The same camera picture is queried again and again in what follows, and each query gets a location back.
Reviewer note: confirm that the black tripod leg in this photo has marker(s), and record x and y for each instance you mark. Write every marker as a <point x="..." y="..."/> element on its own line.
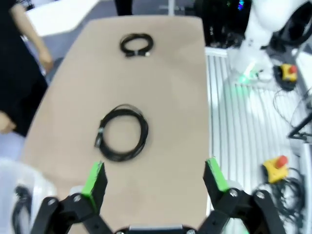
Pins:
<point x="301" y="126"/>

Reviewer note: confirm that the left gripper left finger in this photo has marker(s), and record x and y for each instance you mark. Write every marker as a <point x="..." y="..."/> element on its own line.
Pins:
<point x="95" y="185"/>

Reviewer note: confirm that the white aluminium base frame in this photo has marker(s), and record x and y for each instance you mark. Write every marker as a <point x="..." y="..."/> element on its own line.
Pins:
<point x="231" y="122"/>

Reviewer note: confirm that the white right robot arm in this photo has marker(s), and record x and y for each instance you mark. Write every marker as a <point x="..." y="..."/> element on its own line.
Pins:
<point x="258" y="29"/>

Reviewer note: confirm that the person's left hand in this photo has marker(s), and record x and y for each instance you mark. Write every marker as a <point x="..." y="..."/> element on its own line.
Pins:
<point x="46" y="62"/>

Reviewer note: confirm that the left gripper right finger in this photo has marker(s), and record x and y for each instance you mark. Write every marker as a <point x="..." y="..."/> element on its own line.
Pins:
<point x="215" y="180"/>

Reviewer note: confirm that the person's right hand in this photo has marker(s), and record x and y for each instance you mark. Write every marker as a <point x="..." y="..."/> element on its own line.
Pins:
<point x="7" y="123"/>

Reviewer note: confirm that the black electronics rack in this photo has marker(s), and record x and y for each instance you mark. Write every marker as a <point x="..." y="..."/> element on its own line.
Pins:
<point x="219" y="24"/>

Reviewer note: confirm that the yellow emergency stop button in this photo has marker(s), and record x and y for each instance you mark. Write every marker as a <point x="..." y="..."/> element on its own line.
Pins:
<point x="275" y="169"/>
<point x="286" y="74"/>

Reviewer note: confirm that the white side table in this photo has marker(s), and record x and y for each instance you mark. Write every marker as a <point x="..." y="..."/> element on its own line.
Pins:
<point x="61" y="17"/>

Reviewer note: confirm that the clear plastic storage container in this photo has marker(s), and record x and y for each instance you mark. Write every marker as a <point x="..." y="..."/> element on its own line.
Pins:
<point x="36" y="180"/>

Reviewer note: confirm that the person in black t-shirt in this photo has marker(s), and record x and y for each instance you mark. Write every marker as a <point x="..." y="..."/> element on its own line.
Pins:
<point x="14" y="73"/>

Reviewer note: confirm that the person's left forearm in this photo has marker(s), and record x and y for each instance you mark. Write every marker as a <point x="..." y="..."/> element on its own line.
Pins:
<point x="31" y="31"/>

